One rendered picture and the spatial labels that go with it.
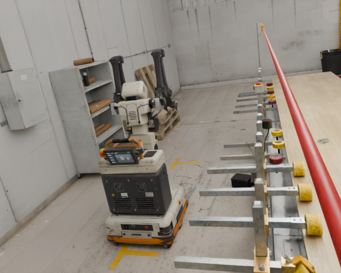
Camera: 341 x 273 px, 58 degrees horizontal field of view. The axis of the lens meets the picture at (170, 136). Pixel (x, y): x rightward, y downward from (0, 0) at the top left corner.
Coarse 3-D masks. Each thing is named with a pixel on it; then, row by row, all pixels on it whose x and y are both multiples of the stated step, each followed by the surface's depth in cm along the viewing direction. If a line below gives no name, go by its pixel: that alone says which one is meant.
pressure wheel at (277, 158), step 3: (270, 156) 192; (273, 156) 192; (276, 156) 190; (279, 156) 190; (282, 156) 190; (270, 159) 190; (273, 159) 188; (276, 159) 187; (279, 159) 187; (282, 159) 188; (270, 162) 191; (273, 162) 188; (276, 162) 188; (279, 162) 187
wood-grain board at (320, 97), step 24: (312, 96) 314; (336, 96) 299; (288, 120) 255; (312, 120) 245; (336, 120) 236; (288, 144) 207; (336, 144) 194; (336, 168) 165; (312, 240) 116; (312, 264) 105; (336, 264) 103
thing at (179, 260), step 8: (176, 256) 111; (184, 256) 110; (176, 264) 109; (184, 264) 108; (192, 264) 107; (200, 264) 106; (208, 264) 105; (216, 264) 104; (224, 264) 103; (232, 264) 103; (240, 264) 102; (248, 264) 102; (272, 264) 100; (280, 264) 99; (248, 272) 102; (272, 272) 99; (280, 272) 99
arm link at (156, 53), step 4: (152, 52) 279; (156, 52) 276; (160, 52) 280; (156, 56) 277; (156, 60) 278; (156, 64) 278; (160, 64) 282; (156, 68) 279; (160, 68) 281; (156, 72) 280; (160, 72) 280; (156, 76) 281; (160, 76) 280; (156, 80) 282; (160, 80) 280; (160, 84) 281; (156, 88) 283; (164, 88) 281; (164, 92) 280; (164, 96) 283
